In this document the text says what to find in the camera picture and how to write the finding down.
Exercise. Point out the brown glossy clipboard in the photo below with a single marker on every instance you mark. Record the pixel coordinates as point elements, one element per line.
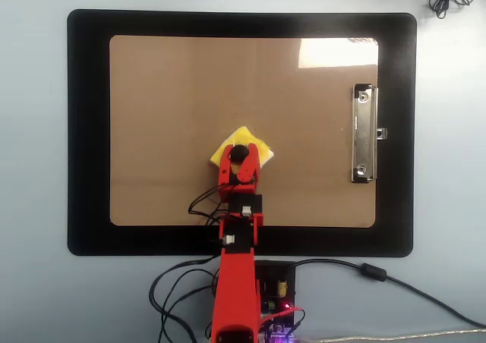
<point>171,111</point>

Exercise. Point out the yellow white sponge black knob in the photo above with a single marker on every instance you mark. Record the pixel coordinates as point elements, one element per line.
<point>243,135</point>

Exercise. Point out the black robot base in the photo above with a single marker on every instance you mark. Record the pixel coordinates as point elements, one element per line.
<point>273,271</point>

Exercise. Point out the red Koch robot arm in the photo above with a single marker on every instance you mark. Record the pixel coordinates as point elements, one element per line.
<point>235,282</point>

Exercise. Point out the black rubber mat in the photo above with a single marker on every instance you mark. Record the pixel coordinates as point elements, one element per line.
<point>87,130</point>

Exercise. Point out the controller board with LED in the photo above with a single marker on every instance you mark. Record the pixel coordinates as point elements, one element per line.
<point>281,320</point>

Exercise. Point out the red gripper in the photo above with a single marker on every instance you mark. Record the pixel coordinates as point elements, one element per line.
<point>243,189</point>

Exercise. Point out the silver metal clipboard clip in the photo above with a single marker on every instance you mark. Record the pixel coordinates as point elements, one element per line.
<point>363,138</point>

